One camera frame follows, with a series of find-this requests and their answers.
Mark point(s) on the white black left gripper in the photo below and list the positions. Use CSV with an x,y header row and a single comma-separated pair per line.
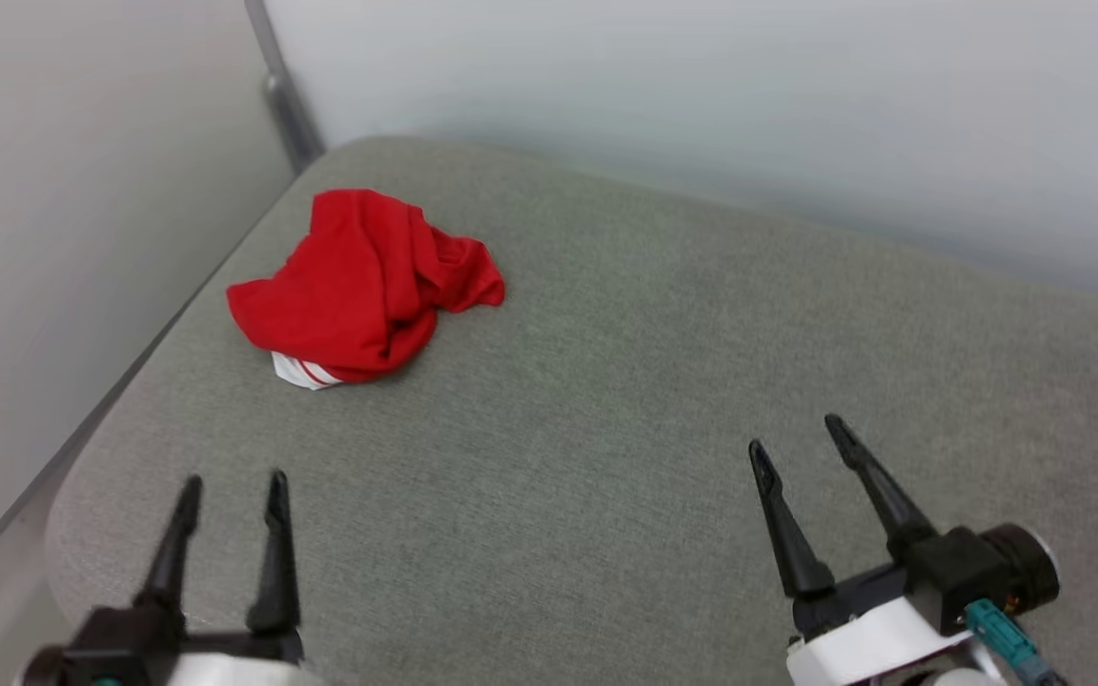
x,y
244,667

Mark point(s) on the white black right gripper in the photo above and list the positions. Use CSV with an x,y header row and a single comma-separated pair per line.
x,y
868,638

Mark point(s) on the red and white basketball jersey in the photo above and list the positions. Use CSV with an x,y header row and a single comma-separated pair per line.
x,y
358,286

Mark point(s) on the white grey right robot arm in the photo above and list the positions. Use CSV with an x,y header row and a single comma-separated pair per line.
x,y
964,678

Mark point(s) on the grey fabric sofa seat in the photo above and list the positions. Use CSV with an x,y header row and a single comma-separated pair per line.
x,y
663,410

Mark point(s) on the grey metal pole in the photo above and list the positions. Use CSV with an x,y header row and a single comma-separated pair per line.
x,y
287,100

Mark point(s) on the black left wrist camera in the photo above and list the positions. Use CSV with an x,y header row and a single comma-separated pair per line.
x,y
120,648

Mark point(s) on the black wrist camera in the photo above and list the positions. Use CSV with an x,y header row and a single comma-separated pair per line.
x,y
120,648
973,572

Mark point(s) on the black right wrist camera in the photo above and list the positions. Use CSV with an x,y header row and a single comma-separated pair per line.
x,y
973,572

